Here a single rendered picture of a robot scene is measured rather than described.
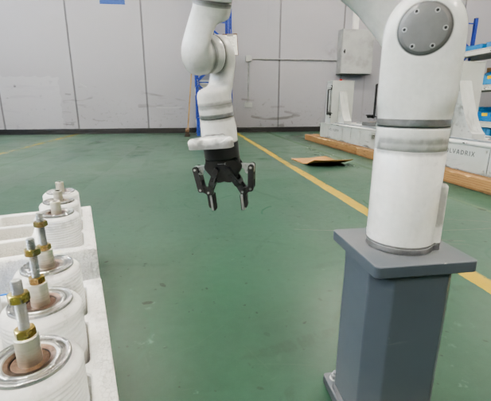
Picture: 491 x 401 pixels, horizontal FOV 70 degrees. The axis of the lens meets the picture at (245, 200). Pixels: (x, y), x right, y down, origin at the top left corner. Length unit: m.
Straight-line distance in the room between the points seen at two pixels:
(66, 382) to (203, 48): 0.54
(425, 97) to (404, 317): 0.29
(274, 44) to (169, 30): 1.84
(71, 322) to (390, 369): 0.44
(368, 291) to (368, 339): 0.07
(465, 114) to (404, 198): 2.50
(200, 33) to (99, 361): 0.54
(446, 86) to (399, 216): 0.17
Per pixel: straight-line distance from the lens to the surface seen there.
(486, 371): 0.89
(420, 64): 0.50
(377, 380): 0.61
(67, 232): 0.92
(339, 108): 4.89
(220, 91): 0.71
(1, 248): 1.04
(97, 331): 0.59
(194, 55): 0.69
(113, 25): 6.95
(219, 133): 0.71
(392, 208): 0.51
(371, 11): 0.58
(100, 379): 0.51
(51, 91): 7.12
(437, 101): 0.50
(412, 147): 0.50
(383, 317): 0.55
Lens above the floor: 0.50
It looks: 15 degrees down
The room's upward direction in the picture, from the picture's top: straight up
